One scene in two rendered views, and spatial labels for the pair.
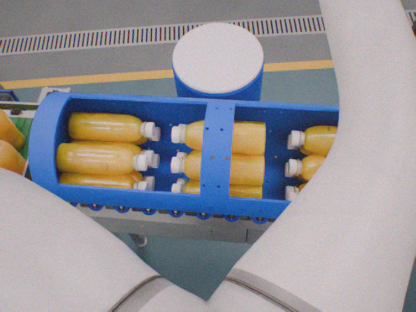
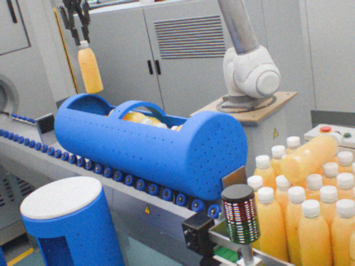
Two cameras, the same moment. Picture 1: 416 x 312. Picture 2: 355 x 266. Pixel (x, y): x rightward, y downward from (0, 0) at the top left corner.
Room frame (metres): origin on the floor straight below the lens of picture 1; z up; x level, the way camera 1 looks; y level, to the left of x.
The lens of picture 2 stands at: (1.68, 1.15, 1.67)
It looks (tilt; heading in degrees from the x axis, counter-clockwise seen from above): 20 degrees down; 220
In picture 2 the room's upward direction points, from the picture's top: 12 degrees counter-clockwise
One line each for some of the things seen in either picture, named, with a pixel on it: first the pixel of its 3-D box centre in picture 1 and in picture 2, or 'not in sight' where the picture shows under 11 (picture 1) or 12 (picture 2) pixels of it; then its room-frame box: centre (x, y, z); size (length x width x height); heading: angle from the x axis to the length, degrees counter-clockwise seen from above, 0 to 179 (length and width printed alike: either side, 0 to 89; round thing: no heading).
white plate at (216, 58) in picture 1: (217, 56); (61, 196); (0.87, -0.09, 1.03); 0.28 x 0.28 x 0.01
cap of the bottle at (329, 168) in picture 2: not in sight; (329, 168); (0.62, 0.75, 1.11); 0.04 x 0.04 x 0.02
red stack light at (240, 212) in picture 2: not in sight; (239, 204); (1.03, 0.72, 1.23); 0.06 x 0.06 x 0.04
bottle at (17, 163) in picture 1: (8, 161); (267, 193); (0.61, 0.55, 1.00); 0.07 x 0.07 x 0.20
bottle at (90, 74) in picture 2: not in sight; (89, 68); (0.38, -0.35, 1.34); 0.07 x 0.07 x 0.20
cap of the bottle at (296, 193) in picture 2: not in sight; (296, 193); (0.77, 0.71, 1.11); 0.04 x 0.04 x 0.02
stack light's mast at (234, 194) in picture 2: not in sight; (243, 227); (1.03, 0.72, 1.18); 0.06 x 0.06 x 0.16
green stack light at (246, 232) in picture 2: not in sight; (243, 225); (1.03, 0.72, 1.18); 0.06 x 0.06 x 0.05
